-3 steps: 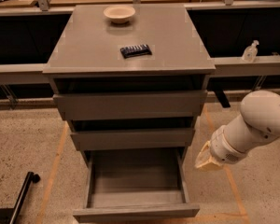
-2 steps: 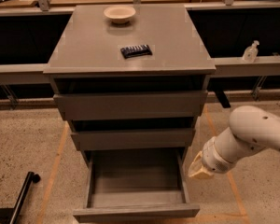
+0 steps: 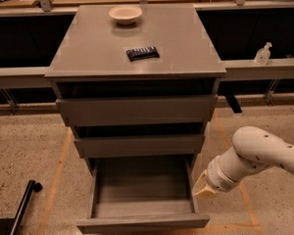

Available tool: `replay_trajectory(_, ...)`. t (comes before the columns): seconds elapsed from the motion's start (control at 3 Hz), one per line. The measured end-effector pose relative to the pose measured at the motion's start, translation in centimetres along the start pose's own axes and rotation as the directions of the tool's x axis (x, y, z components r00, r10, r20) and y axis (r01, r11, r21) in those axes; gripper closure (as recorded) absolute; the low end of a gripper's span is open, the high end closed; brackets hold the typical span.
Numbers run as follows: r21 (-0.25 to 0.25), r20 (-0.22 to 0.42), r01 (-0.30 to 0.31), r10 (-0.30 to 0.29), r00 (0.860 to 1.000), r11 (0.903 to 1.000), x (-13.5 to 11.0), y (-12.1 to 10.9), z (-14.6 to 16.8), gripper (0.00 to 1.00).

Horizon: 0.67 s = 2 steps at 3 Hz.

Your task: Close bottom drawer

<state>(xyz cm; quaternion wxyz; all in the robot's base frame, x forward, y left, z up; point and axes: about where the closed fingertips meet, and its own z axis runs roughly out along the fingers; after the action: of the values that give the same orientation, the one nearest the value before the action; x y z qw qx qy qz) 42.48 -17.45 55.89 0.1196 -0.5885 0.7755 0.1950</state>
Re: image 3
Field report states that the black bracket under rail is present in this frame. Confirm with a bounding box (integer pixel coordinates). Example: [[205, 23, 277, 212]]
[[225, 95, 242, 114]]

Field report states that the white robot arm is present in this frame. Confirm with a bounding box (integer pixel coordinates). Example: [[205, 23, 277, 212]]
[[192, 126, 294, 197]]

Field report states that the beige bowl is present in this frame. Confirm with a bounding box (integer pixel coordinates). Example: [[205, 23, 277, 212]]
[[109, 5, 142, 25]]

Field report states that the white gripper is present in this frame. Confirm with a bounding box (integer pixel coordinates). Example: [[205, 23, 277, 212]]
[[192, 156, 238, 198]]

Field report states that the grey top drawer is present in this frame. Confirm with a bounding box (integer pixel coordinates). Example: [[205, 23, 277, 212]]
[[56, 95, 217, 126]]

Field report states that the grey middle drawer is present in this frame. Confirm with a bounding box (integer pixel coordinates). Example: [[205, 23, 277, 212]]
[[74, 134, 204, 158]]

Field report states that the grey drawer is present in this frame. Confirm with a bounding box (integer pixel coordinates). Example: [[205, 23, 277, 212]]
[[76, 155, 210, 234], [56, 95, 217, 126], [74, 134, 204, 158]]

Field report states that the grey metal rail shelf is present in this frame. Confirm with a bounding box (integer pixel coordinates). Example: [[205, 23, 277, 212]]
[[0, 58, 294, 89]]

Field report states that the black metal stand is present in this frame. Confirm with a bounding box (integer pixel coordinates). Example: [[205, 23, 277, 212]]
[[0, 180, 43, 235]]

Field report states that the grey bottom drawer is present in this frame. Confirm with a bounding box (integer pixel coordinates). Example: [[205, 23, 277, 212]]
[[76, 155, 210, 234]]

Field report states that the dark blue snack packet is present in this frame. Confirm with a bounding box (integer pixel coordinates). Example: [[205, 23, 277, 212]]
[[126, 46, 160, 62]]

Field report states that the grey drawer cabinet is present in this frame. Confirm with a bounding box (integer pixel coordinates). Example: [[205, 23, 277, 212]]
[[44, 4, 227, 173]]

